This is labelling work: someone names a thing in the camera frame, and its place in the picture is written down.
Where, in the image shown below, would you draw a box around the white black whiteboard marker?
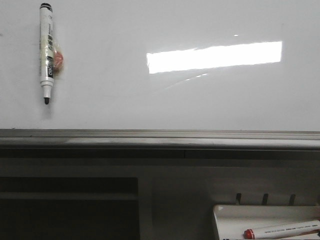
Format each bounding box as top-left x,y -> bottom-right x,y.
39,2 -> 64,105

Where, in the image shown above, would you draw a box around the white whiteboard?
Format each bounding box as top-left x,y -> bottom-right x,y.
0,0 -> 320,131

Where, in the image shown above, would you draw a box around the black tray hook left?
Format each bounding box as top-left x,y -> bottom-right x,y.
235,193 -> 242,205

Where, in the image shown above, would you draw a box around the black tray hook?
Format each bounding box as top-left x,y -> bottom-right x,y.
235,193 -> 242,205
261,193 -> 269,206
288,194 -> 296,206

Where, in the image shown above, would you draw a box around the white marker tray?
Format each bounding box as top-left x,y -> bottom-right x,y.
212,204 -> 320,240

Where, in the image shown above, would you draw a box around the black tray hook middle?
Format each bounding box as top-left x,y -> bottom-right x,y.
261,193 -> 269,206

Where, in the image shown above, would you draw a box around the grey cabinet panel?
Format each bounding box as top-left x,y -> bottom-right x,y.
0,157 -> 320,240

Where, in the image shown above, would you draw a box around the black tray hook right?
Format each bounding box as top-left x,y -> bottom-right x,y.
288,194 -> 296,206

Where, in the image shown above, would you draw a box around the white red-capped marker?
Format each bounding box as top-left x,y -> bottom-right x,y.
243,220 -> 320,240

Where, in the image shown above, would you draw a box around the grey whiteboard frame ledge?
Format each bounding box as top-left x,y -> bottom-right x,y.
0,129 -> 320,158

